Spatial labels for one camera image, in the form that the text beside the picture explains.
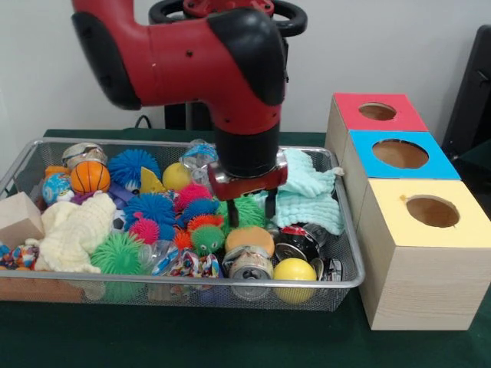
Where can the blue spiky ball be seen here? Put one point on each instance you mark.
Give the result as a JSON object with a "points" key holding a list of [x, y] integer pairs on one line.
{"points": [[132, 165]]}

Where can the mint green cloth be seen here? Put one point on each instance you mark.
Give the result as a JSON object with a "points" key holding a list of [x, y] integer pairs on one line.
{"points": [[311, 199]]}

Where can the yellow ball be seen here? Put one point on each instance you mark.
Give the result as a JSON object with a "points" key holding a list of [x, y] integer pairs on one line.
{"points": [[294, 274], [176, 176]]}

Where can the orange foam disc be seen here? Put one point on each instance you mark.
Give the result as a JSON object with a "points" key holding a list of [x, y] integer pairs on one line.
{"points": [[249, 239]]}

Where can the silver soda can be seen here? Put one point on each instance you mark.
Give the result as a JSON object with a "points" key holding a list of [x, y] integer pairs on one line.
{"points": [[248, 270]]}

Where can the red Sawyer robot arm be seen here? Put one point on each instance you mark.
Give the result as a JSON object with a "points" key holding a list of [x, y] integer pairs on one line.
{"points": [[192, 61]]}

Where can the wooden box with three holes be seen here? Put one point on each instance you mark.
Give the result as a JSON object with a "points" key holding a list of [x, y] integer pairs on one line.
{"points": [[414, 268]]}

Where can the cream knitted cloth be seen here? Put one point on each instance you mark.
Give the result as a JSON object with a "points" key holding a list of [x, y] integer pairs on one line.
{"points": [[73, 230]]}

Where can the green spiky ball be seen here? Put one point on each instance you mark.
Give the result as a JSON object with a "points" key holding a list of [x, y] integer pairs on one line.
{"points": [[119, 254]]}

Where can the plain wooden block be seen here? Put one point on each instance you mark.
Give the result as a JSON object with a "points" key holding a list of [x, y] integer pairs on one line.
{"points": [[19, 218]]}

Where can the dark green table cloth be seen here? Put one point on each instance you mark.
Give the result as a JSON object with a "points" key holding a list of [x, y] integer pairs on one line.
{"points": [[230, 337]]}

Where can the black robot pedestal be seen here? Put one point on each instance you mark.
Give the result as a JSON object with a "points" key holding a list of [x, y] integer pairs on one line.
{"points": [[295, 19]]}

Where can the orange toy basketball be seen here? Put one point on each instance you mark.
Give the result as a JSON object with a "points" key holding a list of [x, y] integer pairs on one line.
{"points": [[90, 178]]}

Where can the clear mesh bin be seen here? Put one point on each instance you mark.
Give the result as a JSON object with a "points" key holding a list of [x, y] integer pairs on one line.
{"points": [[347, 295]]}

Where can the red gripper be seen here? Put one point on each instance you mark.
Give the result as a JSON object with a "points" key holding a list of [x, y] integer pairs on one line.
{"points": [[249, 184]]}

